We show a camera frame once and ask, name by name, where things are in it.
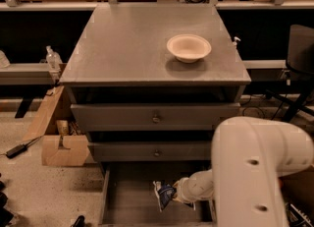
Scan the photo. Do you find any grey open bottom drawer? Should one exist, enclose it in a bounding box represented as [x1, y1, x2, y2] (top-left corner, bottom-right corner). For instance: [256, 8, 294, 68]
[100, 161, 213, 227]

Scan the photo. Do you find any white paper bowl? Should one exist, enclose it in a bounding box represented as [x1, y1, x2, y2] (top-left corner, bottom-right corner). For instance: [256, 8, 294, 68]
[167, 34, 212, 63]

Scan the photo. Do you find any white pump bottle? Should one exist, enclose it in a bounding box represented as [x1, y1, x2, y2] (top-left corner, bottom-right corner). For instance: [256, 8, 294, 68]
[233, 36, 241, 48]

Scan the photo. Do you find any grey top drawer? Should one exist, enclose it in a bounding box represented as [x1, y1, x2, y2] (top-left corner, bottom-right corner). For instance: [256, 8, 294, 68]
[71, 103, 239, 133]

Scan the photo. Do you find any clear plastic bottle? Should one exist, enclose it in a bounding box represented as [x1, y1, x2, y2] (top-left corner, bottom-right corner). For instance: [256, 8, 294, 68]
[46, 46, 62, 71]

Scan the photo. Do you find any grey middle drawer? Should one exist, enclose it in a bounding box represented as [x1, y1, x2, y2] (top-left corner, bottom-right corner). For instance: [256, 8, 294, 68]
[88, 142, 211, 162]

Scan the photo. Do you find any grey drawer cabinet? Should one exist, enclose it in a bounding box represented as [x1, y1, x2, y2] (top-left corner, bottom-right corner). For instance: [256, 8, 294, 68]
[59, 2, 252, 173]

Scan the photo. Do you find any blue chip bag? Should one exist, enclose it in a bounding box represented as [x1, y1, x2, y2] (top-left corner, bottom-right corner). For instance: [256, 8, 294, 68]
[152, 180, 196, 213]

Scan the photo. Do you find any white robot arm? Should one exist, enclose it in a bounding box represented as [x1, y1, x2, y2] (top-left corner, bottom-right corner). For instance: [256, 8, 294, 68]
[175, 117, 313, 227]

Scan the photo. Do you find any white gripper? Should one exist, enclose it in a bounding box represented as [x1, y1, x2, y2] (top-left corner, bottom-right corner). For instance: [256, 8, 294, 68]
[173, 171, 213, 203]

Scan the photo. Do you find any left cardboard box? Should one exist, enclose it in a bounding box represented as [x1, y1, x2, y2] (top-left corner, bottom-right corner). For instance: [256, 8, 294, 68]
[24, 86, 89, 167]

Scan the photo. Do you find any right cardboard box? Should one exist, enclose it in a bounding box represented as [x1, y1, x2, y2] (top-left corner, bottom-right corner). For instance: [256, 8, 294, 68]
[280, 167, 314, 227]

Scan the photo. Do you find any cardboard box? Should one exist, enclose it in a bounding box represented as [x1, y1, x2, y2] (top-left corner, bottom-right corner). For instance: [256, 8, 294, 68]
[280, 167, 314, 227]
[24, 86, 89, 167]

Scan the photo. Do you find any black office chair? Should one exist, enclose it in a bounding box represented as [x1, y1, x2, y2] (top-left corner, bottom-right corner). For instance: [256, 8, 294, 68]
[266, 25, 314, 122]

